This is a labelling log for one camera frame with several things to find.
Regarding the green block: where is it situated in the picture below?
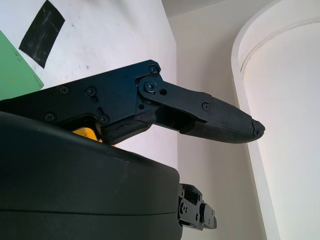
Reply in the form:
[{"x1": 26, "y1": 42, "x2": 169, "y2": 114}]
[{"x1": 0, "y1": 29, "x2": 45, "y2": 101}]

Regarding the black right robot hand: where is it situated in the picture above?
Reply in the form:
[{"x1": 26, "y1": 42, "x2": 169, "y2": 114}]
[{"x1": 0, "y1": 59, "x2": 266, "y2": 240}]

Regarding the yellow block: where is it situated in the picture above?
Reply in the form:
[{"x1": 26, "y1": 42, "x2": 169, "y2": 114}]
[{"x1": 71, "y1": 127, "x2": 104, "y2": 143}]

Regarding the black tape strip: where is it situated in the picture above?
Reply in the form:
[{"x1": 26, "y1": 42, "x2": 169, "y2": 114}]
[{"x1": 19, "y1": 0, "x2": 66, "y2": 68}]

